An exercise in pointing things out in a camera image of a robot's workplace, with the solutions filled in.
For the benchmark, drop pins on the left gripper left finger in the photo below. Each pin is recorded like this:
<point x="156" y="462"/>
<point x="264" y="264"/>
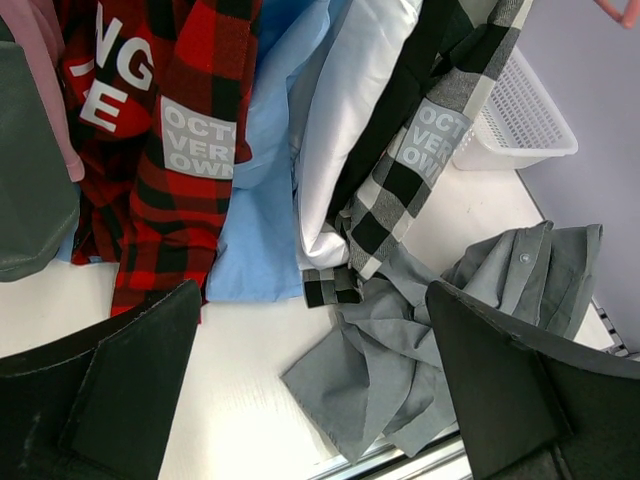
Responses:
<point x="100" y="403"/>

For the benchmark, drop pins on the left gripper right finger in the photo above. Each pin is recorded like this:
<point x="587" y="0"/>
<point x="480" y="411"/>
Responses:
<point x="531" y="404"/>

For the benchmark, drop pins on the grey shirt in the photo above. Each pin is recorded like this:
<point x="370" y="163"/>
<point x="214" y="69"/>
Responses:
<point x="379" y="372"/>

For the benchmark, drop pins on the black white plaid shirt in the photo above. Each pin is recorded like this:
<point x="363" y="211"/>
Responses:
<point x="380" y="213"/>

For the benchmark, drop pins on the pink hanger of grey shirt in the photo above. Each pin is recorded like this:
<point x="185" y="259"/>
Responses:
<point x="625" y="17"/>

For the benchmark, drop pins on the light blue shirt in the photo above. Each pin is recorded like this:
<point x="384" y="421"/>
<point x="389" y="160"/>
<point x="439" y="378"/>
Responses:
<point x="256" y="259"/>

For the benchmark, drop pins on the red black plaid shirt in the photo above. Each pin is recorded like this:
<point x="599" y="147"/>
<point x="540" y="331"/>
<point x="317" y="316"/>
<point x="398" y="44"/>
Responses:
<point x="157" y="96"/>

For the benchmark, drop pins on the pink shirt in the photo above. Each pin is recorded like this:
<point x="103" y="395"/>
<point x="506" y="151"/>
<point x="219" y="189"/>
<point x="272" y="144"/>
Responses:
<point x="34" y="26"/>

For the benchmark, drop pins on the dark grey garment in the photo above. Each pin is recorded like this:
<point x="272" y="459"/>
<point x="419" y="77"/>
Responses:
<point x="39" y="204"/>

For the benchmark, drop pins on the white plastic basket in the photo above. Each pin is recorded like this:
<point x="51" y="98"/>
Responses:
<point x="519" y="125"/>

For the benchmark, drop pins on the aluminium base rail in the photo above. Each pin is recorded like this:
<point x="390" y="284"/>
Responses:
<point x="444" y="457"/>

